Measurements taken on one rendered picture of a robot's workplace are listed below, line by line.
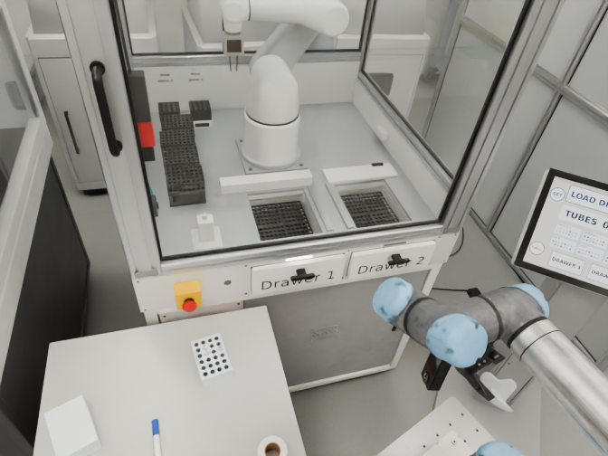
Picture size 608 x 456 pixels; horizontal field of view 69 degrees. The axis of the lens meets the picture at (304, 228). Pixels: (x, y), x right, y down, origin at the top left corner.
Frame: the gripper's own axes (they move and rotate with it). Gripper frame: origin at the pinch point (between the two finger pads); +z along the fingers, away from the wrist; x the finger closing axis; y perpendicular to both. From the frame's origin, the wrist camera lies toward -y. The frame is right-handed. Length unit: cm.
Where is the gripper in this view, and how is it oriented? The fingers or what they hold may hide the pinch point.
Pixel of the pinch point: (492, 381)
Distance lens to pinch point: 103.1
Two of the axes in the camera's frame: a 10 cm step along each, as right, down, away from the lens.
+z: 7.4, 5.4, 4.1
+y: 6.7, -6.5, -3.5
